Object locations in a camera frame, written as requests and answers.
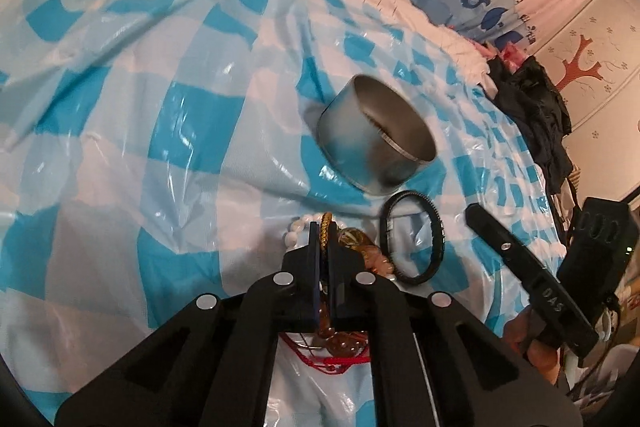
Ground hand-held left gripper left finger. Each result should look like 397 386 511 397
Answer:
55 221 322 427

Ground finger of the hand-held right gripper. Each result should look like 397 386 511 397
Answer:
465 203 551 290

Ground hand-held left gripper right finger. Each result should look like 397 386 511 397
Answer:
330 227 584 427

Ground amber bead bracelet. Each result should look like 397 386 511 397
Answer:
315 227 397 358

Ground black bracelet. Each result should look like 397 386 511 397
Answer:
379 190 446 287

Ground red string bracelet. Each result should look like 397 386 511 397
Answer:
277 331 374 376

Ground round metal tin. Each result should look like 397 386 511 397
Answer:
316 74 437 196

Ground person's right hand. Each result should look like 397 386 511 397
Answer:
502 307 568 383

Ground black clothing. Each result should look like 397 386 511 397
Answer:
486 56 576 194

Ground pink cloth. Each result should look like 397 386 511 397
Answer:
477 42 532 68

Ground blue checked plastic sheet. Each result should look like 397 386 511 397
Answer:
0 0 571 427

